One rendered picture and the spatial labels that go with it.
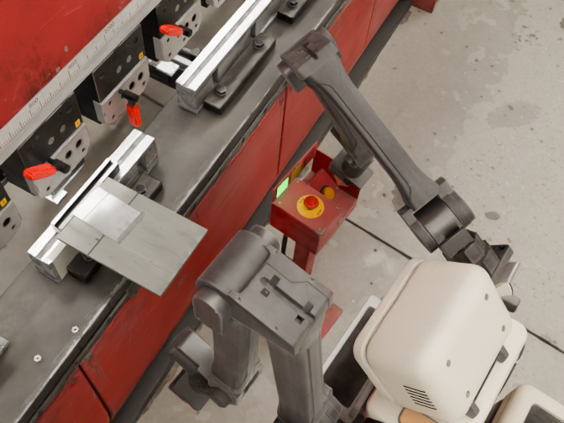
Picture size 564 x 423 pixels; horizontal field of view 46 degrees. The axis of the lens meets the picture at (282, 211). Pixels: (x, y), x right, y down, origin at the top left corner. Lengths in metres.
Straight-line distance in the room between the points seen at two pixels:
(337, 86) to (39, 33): 0.48
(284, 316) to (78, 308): 0.89
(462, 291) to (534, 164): 2.07
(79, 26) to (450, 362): 0.79
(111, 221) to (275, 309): 0.82
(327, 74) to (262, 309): 0.56
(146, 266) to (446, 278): 0.65
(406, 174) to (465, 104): 1.98
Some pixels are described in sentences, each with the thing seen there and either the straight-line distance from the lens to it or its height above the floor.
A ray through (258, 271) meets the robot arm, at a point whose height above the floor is 1.62.
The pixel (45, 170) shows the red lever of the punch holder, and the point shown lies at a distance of 1.20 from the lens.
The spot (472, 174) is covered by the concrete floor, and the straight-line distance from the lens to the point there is 2.90.
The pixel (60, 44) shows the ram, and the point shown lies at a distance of 1.16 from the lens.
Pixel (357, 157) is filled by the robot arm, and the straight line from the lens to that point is 1.49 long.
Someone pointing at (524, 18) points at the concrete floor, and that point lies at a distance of 3.64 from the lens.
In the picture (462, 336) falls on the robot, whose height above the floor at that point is 1.37.
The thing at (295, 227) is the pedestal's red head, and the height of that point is 0.73.
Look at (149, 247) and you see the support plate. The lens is 1.42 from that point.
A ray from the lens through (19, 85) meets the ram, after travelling 1.12.
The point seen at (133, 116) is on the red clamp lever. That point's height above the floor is 1.19.
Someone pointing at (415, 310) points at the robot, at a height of 1.35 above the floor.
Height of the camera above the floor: 2.25
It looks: 59 degrees down
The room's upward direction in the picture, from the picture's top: 7 degrees clockwise
